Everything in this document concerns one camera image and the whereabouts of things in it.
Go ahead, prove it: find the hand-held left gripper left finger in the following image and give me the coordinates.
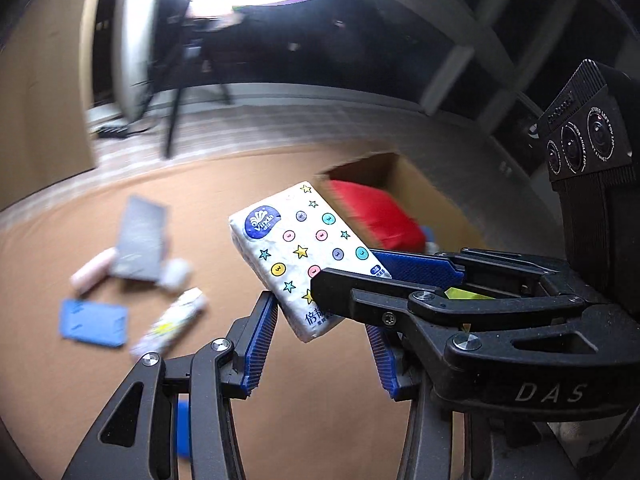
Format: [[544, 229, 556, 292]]
[[62, 290, 279, 480]]

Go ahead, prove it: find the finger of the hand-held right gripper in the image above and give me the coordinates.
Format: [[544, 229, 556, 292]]
[[371, 247, 573, 297], [310, 267, 617, 367]]

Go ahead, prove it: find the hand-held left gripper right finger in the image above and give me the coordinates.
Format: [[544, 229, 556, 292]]
[[365, 324, 581, 480]]

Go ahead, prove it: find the yellow shuttlecock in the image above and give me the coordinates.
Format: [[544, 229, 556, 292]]
[[442, 286, 493, 302]]

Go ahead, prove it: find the cardboard box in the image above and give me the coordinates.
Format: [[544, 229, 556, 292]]
[[315, 152, 488, 253]]

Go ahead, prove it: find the patterned tissue pack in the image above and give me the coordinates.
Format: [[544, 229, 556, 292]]
[[228, 181, 393, 345]]

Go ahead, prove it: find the red cloth pouch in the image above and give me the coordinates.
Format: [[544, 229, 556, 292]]
[[327, 179, 426, 252]]

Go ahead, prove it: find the small patterned tube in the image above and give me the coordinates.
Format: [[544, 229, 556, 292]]
[[129, 287, 208, 361]]

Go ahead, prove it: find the white charger plug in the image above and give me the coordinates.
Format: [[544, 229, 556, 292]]
[[157, 258, 193, 291]]

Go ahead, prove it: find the blue round lid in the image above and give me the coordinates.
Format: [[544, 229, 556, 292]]
[[176, 400, 192, 458]]

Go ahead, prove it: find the dark grey card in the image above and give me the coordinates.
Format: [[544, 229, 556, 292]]
[[109, 195, 171, 283]]

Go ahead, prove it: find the blue phone case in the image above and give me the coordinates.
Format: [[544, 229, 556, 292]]
[[59, 299, 129, 348]]

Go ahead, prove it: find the small pink bottle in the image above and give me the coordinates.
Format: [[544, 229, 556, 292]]
[[69, 249, 117, 293]]

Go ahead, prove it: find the black tripod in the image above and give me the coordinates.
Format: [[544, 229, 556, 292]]
[[132, 0, 233, 161]]

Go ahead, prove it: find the large light wooden board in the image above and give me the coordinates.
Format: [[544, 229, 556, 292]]
[[0, 0, 116, 211]]

